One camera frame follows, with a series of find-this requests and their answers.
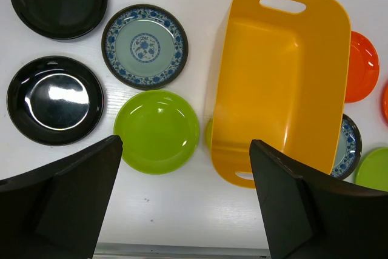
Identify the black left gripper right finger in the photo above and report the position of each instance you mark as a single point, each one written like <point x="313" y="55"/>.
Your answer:
<point x="309" y="214"/>

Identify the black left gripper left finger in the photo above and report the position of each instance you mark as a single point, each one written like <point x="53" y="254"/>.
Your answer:
<point x="57" y="210"/>

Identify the orange plate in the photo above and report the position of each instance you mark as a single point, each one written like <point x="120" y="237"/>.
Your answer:
<point x="384" y="103"/>
<point x="364" y="68"/>

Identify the black plate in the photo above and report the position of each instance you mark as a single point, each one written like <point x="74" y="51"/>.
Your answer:
<point x="55" y="100"/>
<point x="60" y="19"/>

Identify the yellow plastic bin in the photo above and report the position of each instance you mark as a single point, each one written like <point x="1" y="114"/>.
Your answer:
<point x="282" y="80"/>

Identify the blue floral plate right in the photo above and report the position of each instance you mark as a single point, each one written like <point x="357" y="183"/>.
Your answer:
<point x="349" y="149"/>

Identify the blue floral plate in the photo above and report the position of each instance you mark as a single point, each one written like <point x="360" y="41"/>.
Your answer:
<point x="349" y="149"/>
<point x="144" y="46"/>

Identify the green plate right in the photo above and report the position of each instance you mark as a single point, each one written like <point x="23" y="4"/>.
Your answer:
<point x="373" y="170"/>

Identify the green plate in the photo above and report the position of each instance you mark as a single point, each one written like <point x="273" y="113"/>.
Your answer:
<point x="373" y="170"/>
<point x="159" y="131"/>

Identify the green plate left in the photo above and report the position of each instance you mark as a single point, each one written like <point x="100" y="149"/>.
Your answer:
<point x="159" y="131"/>

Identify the blue floral plate left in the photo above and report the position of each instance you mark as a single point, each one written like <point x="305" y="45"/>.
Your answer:
<point x="144" y="46"/>

